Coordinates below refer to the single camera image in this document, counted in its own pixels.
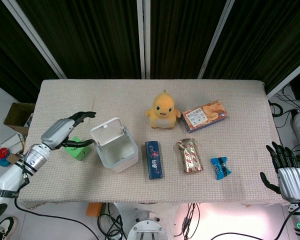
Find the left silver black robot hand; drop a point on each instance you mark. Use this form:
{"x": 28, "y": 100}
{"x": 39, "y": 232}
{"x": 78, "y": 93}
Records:
{"x": 55, "y": 131}

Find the white partition frame post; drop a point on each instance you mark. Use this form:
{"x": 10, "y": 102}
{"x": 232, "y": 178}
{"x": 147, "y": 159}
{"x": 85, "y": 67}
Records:
{"x": 143, "y": 38}
{"x": 290, "y": 76}
{"x": 215, "y": 38}
{"x": 36, "y": 37}

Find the red blue tape rolls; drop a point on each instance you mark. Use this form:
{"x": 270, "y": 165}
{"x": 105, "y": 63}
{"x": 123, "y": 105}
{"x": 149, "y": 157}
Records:
{"x": 3, "y": 157}

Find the black white sneaker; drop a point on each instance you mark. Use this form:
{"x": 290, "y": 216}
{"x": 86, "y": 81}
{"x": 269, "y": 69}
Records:
{"x": 4, "y": 228}

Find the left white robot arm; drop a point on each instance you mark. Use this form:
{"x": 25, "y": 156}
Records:
{"x": 7, "y": 183}

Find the white trash bin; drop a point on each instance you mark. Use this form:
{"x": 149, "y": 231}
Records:
{"x": 118, "y": 152}

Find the gold red snack packet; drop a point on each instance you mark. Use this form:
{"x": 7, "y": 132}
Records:
{"x": 190, "y": 155}

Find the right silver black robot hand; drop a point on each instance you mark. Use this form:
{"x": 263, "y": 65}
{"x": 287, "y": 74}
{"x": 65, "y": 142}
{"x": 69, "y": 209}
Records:
{"x": 291, "y": 178}

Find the beige woven tablecloth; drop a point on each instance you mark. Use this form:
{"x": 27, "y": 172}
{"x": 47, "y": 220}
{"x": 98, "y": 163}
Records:
{"x": 150, "y": 105}

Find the orange blue biscuit box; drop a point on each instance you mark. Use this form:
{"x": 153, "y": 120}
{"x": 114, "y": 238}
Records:
{"x": 204, "y": 115}

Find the yellow plush duck toy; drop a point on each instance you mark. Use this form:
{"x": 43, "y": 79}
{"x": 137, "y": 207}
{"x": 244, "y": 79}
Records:
{"x": 162, "y": 111}

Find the blue black snack packet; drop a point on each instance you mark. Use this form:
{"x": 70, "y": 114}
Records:
{"x": 220, "y": 168}

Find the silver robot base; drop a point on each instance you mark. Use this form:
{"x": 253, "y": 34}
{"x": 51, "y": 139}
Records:
{"x": 147, "y": 223}

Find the dark blue floral box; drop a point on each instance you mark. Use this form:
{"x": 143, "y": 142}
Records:
{"x": 154, "y": 160}

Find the brown cardboard box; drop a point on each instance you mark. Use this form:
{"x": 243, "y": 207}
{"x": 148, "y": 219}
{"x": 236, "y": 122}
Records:
{"x": 18, "y": 117}

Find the green box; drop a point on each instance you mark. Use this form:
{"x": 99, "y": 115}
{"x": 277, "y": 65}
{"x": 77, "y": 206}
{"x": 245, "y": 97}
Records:
{"x": 78, "y": 150}

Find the white plastic container lid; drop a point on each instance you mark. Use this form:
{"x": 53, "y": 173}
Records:
{"x": 107, "y": 130}

